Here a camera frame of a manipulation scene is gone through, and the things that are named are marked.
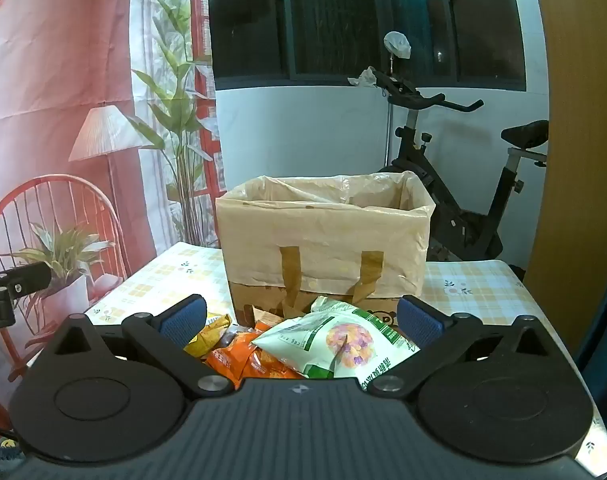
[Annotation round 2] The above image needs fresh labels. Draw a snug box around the pale green snack packet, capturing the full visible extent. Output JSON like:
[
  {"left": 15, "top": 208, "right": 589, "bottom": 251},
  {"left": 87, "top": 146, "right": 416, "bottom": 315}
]
[{"left": 311, "top": 296, "right": 364, "bottom": 317}]

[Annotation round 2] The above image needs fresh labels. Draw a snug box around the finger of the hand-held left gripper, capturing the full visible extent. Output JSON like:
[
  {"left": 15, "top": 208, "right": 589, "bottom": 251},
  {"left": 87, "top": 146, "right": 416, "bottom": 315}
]
[{"left": 0, "top": 261, "right": 52, "bottom": 303}]

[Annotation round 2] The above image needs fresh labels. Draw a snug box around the crumpled white tissue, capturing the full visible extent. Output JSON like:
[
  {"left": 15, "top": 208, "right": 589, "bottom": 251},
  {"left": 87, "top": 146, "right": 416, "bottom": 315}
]
[{"left": 347, "top": 66, "right": 379, "bottom": 87}]

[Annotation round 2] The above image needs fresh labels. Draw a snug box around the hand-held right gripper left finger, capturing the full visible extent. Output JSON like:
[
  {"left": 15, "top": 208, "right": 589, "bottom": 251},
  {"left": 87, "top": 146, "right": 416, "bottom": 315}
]
[{"left": 46, "top": 294, "right": 233, "bottom": 398}]

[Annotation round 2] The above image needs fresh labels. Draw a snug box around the printed wall cloth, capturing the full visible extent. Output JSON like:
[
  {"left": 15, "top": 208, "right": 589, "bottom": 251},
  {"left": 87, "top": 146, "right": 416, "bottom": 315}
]
[{"left": 0, "top": 0, "right": 229, "bottom": 411}]

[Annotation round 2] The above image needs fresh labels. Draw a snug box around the white plastic bag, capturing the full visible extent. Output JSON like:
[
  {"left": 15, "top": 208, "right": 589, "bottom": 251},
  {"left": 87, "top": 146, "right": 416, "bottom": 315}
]
[{"left": 383, "top": 31, "right": 411, "bottom": 59}]

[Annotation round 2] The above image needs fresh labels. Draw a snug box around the brown paper bag with liner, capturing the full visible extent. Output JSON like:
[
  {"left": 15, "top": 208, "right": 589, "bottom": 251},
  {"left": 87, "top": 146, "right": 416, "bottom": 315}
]
[{"left": 215, "top": 171, "right": 437, "bottom": 297}]

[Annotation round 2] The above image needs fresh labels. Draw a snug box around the wooden panel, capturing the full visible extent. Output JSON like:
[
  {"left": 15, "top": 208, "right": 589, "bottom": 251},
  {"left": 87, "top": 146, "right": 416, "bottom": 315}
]
[{"left": 526, "top": 0, "right": 607, "bottom": 356}]

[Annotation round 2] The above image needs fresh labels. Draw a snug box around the yellow snack packet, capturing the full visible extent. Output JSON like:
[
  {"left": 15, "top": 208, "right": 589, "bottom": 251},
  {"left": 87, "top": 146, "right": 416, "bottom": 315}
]
[{"left": 184, "top": 312, "right": 233, "bottom": 358}]

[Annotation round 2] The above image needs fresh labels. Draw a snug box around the green and white snack packet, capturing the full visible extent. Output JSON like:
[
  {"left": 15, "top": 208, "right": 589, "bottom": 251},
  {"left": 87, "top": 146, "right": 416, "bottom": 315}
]
[{"left": 252, "top": 310, "right": 420, "bottom": 392}]

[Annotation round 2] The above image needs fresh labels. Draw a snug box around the checkered tablecloth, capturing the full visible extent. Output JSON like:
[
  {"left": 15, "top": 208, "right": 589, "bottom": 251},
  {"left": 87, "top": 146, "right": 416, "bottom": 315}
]
[{"left": 84, "top": 242, "right": 607, "bottom": 476}]

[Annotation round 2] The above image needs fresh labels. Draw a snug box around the black exercise bike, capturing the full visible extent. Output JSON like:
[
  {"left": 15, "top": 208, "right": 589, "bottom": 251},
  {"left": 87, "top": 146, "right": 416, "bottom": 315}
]
[{"left": 373, "top": 67, "right": 551, "bottom": 263}]

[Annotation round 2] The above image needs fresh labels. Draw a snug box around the thin metal pole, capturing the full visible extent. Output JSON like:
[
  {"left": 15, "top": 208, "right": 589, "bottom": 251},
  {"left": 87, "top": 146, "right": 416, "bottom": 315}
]
[{"left": 386, "top": 55, "right": 397, "bottom": 166}]

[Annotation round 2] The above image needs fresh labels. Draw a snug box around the orange snack packet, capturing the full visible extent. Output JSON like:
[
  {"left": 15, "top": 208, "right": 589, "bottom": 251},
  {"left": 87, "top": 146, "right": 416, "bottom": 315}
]
[{"left": 204, "top": 327, "right": 304, "bottom": 391}]

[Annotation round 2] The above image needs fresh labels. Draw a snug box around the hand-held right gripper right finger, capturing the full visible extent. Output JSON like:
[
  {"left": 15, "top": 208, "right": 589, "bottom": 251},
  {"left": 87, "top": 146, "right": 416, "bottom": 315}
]
[{"left": 366, "top": 294, "right": 559, "bottom": 398}]

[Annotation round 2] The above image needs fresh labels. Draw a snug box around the dark window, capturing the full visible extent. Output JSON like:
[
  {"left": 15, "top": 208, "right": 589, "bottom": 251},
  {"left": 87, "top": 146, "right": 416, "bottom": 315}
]
[{"left": 208, "top": 0, "right": 527, "bottom": 92}]

